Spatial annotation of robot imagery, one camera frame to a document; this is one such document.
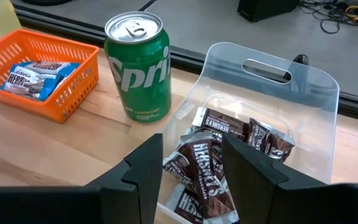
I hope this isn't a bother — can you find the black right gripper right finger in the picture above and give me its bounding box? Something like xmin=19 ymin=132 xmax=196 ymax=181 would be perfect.
xmin=221 ymin=133 xmax=358 ymax=224

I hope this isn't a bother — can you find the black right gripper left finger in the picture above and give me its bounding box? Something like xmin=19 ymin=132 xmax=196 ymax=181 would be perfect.
xmin=0 ymin=133 xmax=164 ymax=224

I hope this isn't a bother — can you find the white blue Hershey's bar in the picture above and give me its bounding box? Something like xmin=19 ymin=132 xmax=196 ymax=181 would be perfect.
xmin=11 ymin=60 xmax=81 ymax=82
xmin=0 ymin=64 xmax=62 ymax=102

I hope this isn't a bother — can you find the orange slotted plastic basket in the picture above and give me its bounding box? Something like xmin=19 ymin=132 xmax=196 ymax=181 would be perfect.
xmin=0 ymin=29 xmax=100 ymax=124

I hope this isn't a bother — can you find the green Sprite can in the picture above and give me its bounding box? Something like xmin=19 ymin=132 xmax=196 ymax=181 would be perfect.
xmin=103 ymin=11 xmax=173 ymax=123

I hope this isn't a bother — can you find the black box on floor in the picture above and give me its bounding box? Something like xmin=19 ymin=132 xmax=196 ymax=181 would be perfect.
xmin=236 ymin=0 xmax=300 ymax=23

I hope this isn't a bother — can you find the clear plastic handled bin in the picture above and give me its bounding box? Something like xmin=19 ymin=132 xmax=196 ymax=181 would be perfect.
xmin=154 ymin=41 xmax=341 ymax=224

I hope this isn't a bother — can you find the black cable tangle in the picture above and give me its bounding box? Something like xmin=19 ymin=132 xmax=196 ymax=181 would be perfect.
xmin=298 ymin=0 xmax=358 ymax=34

